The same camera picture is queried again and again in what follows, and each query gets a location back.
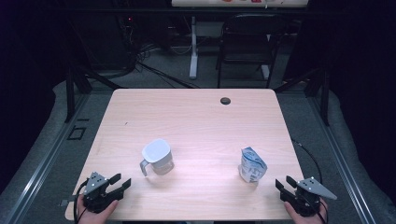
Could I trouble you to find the person's right hand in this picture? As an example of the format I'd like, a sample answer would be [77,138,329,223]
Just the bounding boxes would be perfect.
[283,199,329,224]

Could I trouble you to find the white desk leg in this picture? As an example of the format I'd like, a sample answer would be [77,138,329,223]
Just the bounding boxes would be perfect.
[189,16,199,79]

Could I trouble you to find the person's left hand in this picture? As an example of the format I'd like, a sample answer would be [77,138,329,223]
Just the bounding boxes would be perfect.
[77,195,120,224]

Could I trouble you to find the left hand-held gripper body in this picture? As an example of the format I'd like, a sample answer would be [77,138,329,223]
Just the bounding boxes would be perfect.
[82,171,125,214]

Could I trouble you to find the black folding chair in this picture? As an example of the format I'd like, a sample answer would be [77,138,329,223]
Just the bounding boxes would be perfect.
[216,12,289,89]

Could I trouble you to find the left hand-held gripper cable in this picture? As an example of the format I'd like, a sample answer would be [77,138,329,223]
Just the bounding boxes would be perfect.
[73,179,90,224]

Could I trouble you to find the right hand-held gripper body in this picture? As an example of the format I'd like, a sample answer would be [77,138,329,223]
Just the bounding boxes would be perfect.
[279,176,338,217]

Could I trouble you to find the black cable beside table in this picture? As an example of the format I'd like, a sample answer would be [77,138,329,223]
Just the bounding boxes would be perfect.
[290,138,323,185]

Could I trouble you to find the black floor cables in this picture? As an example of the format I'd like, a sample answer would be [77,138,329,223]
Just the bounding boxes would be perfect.
[118,15,200,89]

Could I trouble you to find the hand-held gripper cable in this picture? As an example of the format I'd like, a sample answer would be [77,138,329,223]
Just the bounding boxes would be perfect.
[73,179,90,224]
[306,192,330,224]

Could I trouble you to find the aluminium floor rail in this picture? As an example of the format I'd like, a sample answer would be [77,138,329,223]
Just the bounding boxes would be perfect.
[307,96,377,224]
[3,92,92,224]

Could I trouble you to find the black metal stand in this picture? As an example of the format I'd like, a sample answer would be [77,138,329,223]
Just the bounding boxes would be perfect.
[64,62,125,124]
[274,66,331,127]

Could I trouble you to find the grey metal table bracket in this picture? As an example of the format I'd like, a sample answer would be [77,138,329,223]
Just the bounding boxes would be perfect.
[59,196,78,208]

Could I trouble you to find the right hand-held gripper cable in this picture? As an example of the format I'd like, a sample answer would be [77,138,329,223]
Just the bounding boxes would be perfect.
[306,192,330,224]

